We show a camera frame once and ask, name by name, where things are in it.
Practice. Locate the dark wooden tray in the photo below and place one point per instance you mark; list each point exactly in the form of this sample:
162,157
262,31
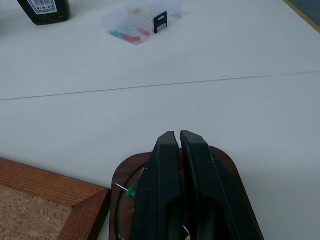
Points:
232,175

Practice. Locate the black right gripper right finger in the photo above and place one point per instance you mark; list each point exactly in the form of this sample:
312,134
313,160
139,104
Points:
215,185

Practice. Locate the green pushpin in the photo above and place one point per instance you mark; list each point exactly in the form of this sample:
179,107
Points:
130,191

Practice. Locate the black bottle with white label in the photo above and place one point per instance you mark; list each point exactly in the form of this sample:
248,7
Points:
45,11

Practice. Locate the black latch of clear box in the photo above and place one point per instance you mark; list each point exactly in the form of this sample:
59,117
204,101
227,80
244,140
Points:
160,22

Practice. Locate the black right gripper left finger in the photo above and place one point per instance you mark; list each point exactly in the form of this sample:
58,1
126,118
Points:
157,180

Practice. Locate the wood framed cork board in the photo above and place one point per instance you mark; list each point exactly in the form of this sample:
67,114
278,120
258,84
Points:
45,197

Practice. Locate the clear plastic box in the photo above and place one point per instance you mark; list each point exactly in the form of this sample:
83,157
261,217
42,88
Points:
136,25

